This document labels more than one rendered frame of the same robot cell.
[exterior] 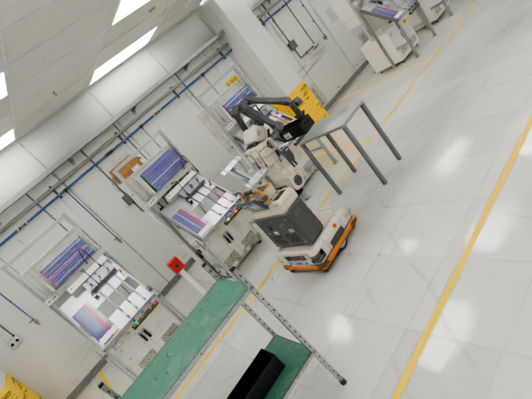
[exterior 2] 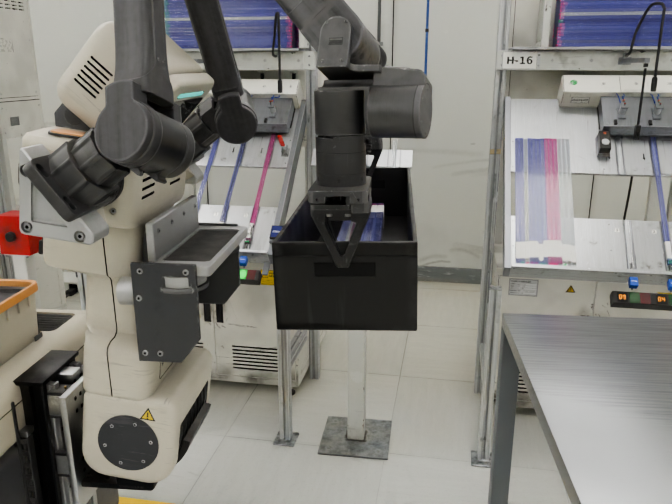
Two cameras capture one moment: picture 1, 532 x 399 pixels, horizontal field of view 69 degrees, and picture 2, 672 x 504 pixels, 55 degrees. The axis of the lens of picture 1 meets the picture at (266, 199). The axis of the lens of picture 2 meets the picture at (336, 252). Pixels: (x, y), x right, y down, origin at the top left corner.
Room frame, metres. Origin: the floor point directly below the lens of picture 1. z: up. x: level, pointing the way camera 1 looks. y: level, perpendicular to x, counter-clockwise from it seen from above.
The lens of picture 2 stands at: (2.99, -1.19, 1.33)
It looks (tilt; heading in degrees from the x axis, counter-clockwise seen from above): 16 degrees down; 37
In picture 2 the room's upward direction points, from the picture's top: straight up
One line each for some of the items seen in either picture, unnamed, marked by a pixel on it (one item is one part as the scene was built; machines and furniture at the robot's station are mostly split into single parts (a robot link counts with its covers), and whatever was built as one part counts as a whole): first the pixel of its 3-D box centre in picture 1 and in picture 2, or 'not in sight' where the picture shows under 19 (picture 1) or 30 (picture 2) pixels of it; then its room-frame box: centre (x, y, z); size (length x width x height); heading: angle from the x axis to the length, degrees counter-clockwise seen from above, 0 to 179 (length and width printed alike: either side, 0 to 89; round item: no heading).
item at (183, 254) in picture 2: (278, 156); (186, 270); (3.67, -0.36, 0.99); 0.28 x 0.16 x 0.22; 31
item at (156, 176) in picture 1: (163, 169); (231, 11); (4.84, 0.70, 1.52); 0.51 x 0.13 x 0.27; 117
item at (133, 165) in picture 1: (133, 161); not in sight; (5.06, 0.93, 1.82); 0.68 x 0.30 x 0.20; 117
